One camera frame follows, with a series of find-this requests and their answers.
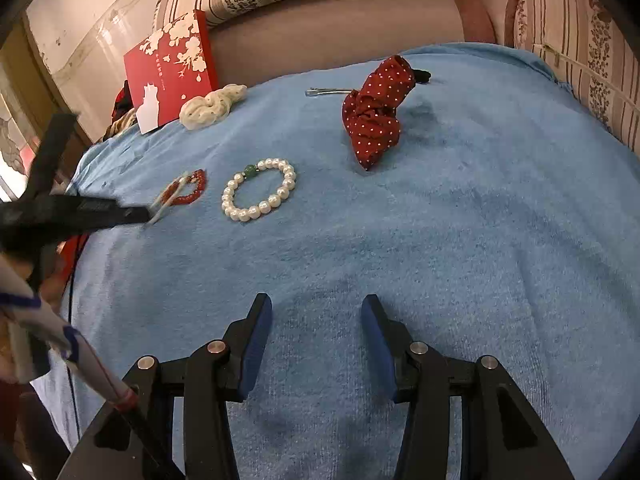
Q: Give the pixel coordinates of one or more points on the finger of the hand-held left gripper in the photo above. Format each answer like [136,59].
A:
[52,155]
[100,212]

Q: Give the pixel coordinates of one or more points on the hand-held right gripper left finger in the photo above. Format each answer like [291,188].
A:
[255,345]

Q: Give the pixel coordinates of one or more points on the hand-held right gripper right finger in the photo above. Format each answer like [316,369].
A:
[380,350]

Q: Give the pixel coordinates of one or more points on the dark red cloth bundle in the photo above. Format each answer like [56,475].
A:
[120,115]

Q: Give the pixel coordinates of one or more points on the blue blanket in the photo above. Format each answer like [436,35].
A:
[425,235]

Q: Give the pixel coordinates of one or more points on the red box with white flowers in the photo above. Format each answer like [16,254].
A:
[175,80]

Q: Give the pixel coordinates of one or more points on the cream scrunchie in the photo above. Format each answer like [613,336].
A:
[210,107]

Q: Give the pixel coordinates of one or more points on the red polka dot scrunchie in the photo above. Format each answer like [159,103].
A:
[375,115]

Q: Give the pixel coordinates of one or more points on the silver hair clip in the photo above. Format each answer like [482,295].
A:
[327,91]

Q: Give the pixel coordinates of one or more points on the pink sofa backrest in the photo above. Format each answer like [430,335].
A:
[325,35]

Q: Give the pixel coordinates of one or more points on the square striped floral cushion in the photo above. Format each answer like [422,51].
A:
[575,50]

